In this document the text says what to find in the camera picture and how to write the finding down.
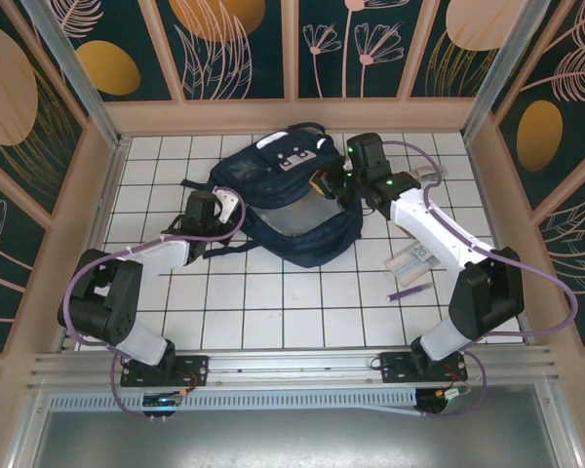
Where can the purple pen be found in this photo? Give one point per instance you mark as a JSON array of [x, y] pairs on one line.
[[409, 292]]

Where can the navy blue backpack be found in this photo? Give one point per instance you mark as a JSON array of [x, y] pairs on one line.
[[331, 244]]

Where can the aluminium frame post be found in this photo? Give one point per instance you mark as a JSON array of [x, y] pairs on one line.
[[499, 73], [80, 73]]

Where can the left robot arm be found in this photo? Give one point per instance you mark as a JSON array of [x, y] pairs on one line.
[[156, 253]]

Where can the clear pouch with banknotes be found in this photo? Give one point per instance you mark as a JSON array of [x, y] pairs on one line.
[[409, 265]]

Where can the small green circuit board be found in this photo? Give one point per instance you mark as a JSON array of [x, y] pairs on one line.
[[451, 392], [161, 401]]

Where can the grey metal sheet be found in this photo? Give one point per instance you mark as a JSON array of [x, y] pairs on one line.
[[297, 439]]

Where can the aluminium mounting rail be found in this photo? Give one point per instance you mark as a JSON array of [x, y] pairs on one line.
[[297, 370]]

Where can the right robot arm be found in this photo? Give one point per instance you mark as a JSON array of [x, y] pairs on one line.
[[487, 292]]

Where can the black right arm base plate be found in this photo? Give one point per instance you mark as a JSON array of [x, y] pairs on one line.
[[395, 365]]

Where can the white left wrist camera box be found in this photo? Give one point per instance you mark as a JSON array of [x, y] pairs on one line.
[[226, 202]]

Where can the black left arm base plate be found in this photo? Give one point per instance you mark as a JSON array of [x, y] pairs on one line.
[[195, 365]]

